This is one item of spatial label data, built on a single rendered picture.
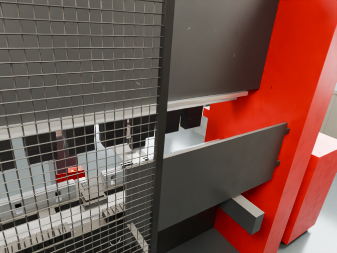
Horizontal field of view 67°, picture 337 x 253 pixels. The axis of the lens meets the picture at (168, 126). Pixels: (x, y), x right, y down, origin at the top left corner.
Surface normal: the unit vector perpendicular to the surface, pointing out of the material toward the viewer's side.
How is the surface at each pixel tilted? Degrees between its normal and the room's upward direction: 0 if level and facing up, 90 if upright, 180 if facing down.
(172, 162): 90
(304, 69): 90
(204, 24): 90
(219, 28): 90
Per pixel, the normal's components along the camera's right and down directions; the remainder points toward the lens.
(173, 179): 0.55, 0.38
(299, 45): -0.83, 0.18
